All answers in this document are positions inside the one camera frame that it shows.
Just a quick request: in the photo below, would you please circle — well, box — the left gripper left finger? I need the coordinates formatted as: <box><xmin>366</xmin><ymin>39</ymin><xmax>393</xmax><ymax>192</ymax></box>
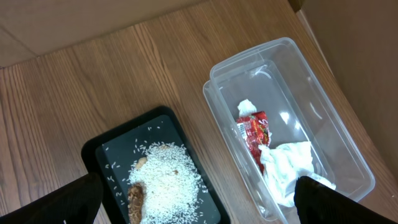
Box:
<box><xmin>1</xmin><ymin>173</ymin><xmax>103</xmax><ymax>224</ymax></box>

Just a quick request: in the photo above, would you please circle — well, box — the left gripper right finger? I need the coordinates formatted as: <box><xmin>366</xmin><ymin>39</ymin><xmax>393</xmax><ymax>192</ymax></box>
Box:
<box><xmin>294</xmin><ymin>176</ymin><xmax>397</xmax><ymax>224</ymax></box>

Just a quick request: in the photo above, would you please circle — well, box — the brown food piece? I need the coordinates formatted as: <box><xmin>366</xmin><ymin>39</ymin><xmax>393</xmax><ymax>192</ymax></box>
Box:
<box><xmin>127</xmin><ymin>183</ymin><xmax>144</xmax><ymax>224</ymax></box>

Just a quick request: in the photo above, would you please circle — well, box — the red snack wrapper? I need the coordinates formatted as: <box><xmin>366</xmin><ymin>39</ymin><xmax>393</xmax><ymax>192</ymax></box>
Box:
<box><xmin>236</xmin><ymin>111</ymin><xmax>271</xmax><ymax>174</ymax></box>

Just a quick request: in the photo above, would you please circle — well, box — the white rice pile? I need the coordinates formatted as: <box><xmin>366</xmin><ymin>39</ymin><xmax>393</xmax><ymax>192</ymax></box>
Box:
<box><xmin>104</xmin><ymin>126</ymin><xmax>210</xmax><ymax>224</ymax></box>

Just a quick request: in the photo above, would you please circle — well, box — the small white napkin piece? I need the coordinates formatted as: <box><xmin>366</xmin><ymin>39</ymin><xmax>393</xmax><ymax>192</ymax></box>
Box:
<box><xmin>238</xmin><ymin>99</ymin><xmax>257</xmax><ymax>117</ymax></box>

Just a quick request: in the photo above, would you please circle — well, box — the black plastic tray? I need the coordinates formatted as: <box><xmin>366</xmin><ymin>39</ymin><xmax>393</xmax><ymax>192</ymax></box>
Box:
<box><xmin>81</xmin><ymin>106</ymin><xmax>231</xmax><ymax>224</ymax></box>

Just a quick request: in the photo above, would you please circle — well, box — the clear plastic bin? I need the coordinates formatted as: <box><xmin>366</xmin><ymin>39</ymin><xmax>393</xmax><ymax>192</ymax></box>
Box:
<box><xmin>203</xmin><ymin>37</ymin><xmax>375</xmax><ymax>223</ymax></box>

